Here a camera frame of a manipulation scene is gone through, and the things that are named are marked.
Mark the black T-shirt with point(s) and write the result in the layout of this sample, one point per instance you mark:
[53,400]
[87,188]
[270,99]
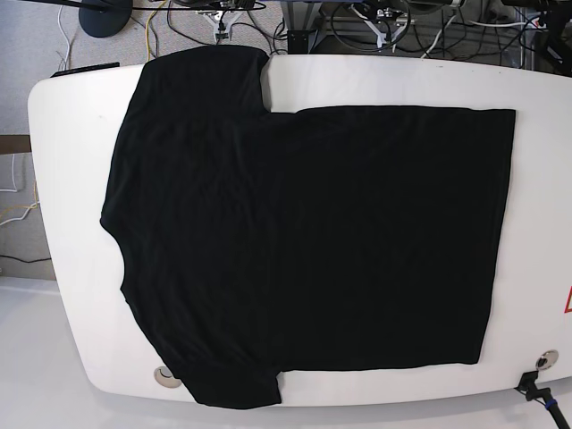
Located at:
[341,238]

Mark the table cable grommet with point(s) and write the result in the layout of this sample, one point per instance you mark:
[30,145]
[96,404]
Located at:
[547,360]
[165,378]

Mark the right table cable grommet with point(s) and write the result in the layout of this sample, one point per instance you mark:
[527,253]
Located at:
[547,360]

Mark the aluminium frame column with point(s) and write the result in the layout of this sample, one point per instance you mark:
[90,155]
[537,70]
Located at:
[304,25]

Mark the black clamp with cable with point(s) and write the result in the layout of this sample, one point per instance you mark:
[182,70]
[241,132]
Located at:
[528,388]

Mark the left table cable grommet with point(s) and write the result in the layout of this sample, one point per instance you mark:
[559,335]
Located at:
[165,378]

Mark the red warning triangle sticker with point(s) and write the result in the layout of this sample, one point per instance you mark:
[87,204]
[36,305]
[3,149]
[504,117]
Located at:
[568,306]

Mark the dark round stand base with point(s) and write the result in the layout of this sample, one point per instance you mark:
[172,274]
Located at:
[103,19]

